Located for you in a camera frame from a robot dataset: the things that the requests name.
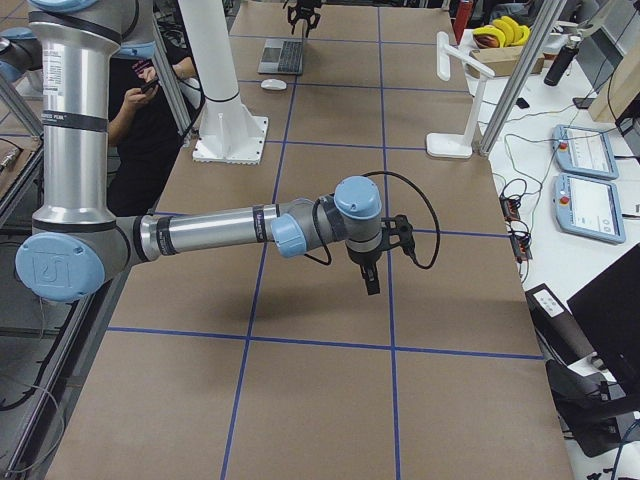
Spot cardboard box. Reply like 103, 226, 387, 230
469, 46, 524, 77

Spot black monitor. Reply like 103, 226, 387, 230
568, 246, 639, 394

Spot white computer mouse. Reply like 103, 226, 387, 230
260, 78, 288, 92

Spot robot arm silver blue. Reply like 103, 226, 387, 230
15, 1, 387, 302

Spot black drink bottle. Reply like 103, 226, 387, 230
544, 35, 581, 86

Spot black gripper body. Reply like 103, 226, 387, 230
345, 239, 384, 268
283, 0, 322, 23

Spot yellow bananas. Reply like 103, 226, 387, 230
472, 16, 531, 49

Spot person in black shirt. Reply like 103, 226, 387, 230
107, 58, 183, 217

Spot grey laptop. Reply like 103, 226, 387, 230
258, 39, 305, 75

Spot upper blue teach pendant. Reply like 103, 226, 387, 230
552, 124, 619, 180

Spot aluminium frame post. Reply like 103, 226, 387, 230
478, 0, 566, 157

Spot blue teach pendant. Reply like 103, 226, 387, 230
553, 173, 626, 244
552, 124, 619, 180

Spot white desk lamp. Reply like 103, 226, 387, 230
425, 30, 496, 160

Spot lower blue teach pendant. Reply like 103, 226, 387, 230
553, 173, 626, 244

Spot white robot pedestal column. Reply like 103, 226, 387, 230
179, 0, 269, 165

